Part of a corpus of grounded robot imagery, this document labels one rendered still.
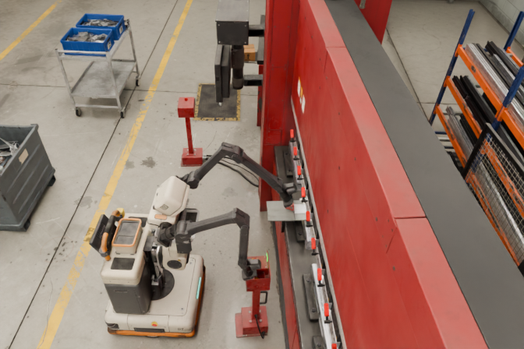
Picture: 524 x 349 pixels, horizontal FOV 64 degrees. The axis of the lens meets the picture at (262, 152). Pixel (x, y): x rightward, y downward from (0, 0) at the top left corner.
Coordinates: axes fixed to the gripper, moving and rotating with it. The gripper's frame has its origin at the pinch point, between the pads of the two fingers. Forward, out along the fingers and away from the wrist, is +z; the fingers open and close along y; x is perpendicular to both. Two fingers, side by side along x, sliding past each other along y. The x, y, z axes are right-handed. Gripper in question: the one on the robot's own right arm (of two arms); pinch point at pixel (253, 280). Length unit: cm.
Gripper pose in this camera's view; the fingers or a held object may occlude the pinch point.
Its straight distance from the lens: 294.0
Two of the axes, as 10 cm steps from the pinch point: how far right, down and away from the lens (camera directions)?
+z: 2.5, 7.1, 6.5
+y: 9.6, -2.6, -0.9
